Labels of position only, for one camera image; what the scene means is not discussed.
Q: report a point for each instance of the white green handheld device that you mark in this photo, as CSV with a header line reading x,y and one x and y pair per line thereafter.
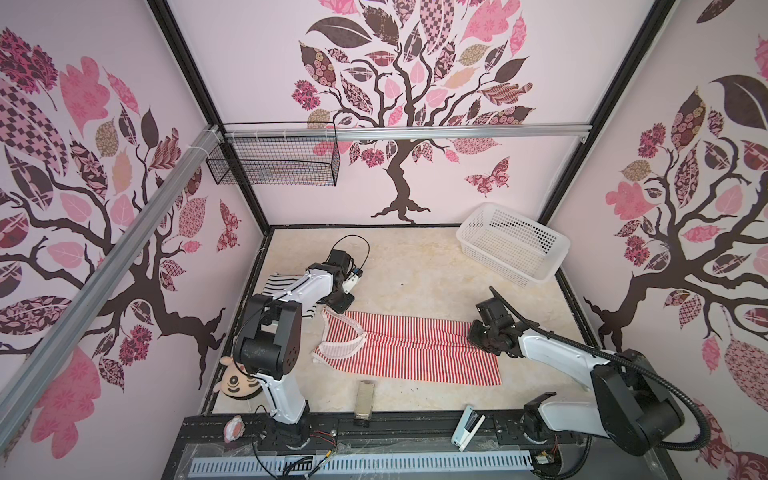
x,y
469,424

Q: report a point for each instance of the silver aluminium rail left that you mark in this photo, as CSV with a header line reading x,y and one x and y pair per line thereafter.
x,y
21,394

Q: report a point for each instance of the cartoon face plush toy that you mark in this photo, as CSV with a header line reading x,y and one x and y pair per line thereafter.
x,y
235,383

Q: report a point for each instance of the white plastic laundry basket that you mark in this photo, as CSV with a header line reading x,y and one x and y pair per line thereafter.
x,y
517,248

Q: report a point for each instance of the black white striped tank top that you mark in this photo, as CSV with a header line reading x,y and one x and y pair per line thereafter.
x,y
304,290

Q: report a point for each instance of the red white striped tank top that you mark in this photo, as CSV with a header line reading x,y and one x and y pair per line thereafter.
x,y
404,348

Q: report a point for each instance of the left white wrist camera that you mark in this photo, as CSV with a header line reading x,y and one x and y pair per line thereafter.
x,y
352,280

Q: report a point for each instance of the small pink round object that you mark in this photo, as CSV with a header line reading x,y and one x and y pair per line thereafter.
x,y
233,429

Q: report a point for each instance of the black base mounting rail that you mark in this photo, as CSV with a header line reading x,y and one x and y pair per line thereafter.
x,y
385,428

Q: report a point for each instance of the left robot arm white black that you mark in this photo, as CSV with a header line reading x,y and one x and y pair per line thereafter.
x,y
268,344

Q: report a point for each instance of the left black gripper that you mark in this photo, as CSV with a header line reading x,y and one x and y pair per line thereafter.
x,y
339,307

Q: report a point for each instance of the silver aluminium rail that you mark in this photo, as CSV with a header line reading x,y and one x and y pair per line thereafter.
x,y
408,132
21,394

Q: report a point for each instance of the small tan rectangular device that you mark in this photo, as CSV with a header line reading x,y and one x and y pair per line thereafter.
x,y
364,403

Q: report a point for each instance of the silver aluminium rail back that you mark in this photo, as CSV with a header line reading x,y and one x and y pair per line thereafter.
x,y
408,132

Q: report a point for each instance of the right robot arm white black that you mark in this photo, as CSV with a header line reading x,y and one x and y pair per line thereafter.
x,y
619,401

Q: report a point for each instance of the white slotted cable duct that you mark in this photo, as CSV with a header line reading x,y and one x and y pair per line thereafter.
x,y
356,465

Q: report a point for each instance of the black wire mesh basket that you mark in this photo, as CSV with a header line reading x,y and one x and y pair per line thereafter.
x,y
286,153

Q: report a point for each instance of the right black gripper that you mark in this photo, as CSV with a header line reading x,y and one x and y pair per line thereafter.
x,y
475,325

